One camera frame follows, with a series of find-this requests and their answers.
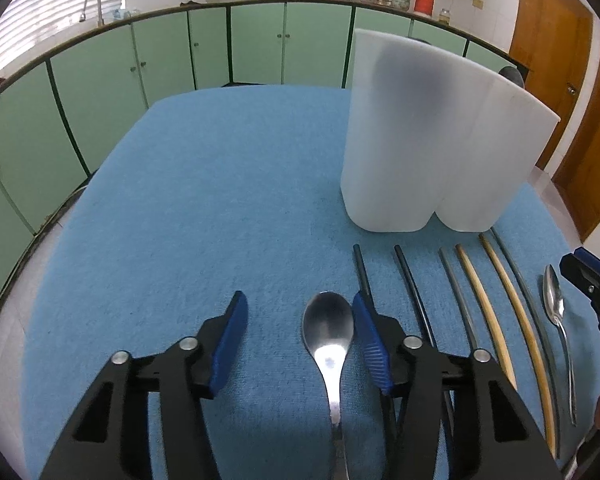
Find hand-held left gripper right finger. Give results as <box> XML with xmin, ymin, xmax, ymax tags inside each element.
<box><xmin>351</xmin><ymin>291</ymin><xmax>563</xmax><ymax>480</ymax></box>

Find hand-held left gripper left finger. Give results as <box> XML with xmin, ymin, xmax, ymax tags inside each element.
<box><xmin>39</xmin><ymin>290</ymin><xmax>249</xmax><ymax>480</ymax></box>

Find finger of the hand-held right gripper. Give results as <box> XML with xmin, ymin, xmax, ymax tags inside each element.
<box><xmin>559</xmin><ymin>254</ymin><xmax>600</xmax><ymax>352</ymax></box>
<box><xmin>574</xmin><ymin>247</ymin><xmax>600</xmax><ymax>272</ymax></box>

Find steel spoon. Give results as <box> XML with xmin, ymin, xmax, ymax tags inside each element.
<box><xmin>542</xmin><ymin>263</ymin><xmax>578</xmax><ymax>427</ymax></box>
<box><xmin>301</xmin><ymin>291</ymin><xmax>355</xmax><ymax>480</ymax></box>

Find grey chopstick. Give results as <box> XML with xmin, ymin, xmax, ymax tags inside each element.
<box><xmin>439</xmin><ymin>248</ymin><xmax>480</xmax><ymax>351</ymax></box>
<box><xmin>490</xmin><ymin>226</ymin><xmax>563</xmax><ymax>456</ymax></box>

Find black chopstick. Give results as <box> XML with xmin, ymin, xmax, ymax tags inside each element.
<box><xmin>353</xmin><ymin>244</ymin><xmax>398</xmax><ymax>461</ymax></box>
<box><xmin>393</xmin><ymin>245</ymin><xmax>456</xmax><ymax>441</ymax></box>

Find wooden chopstick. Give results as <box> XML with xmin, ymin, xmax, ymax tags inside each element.
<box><xmin>478</xmin><ymin>233</ymin><xmax>561</xmax><ymax>458</ymax></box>
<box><xmin>455</xmin><ymin>244</ymin><xmax>518</xmax><ymax>392</ymax></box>

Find white plastic utensil holder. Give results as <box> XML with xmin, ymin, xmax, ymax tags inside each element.
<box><xmin>340</xmin><ymin>27</ymin><xmax>562</xmax><ymax>233</ymax></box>

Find wooden door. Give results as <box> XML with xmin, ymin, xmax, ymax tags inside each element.
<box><xmin>509</xmin><ymin>0</ymin><xmax>593</xmax><ymax>171</ymax></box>
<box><xmin>552</xmin><ymin>25</ymin><xmax>600</xmax><ymax>241</ymax></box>

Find blue table mat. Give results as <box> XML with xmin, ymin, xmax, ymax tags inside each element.
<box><xmin>22</xmin><ymin>85</ymin><xmax>600</xmax><ymax>480</ymax></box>

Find dark chair back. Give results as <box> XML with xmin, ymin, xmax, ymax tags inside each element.
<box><xmin>498</xmin><ymin>65</ymin><xmax>527</xmax><ymax>90</ymax></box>

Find green base cabinets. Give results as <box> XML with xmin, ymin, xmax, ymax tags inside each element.
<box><xmin>0</xmin><ymin>0</ymin><xmax>531</xmax><ymax>331</ymax></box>

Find chrome kitchen faucet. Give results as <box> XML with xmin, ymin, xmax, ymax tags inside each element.
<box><xmin>78</xmin><ymin>0</ymin><xmax>105</xmax><ymax>28</ymax></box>

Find white window blinds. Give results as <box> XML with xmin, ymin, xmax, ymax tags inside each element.
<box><xmin>0</xmin><ymin>0</ymin><xmax>123</xmax><ymax>73</ymax></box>

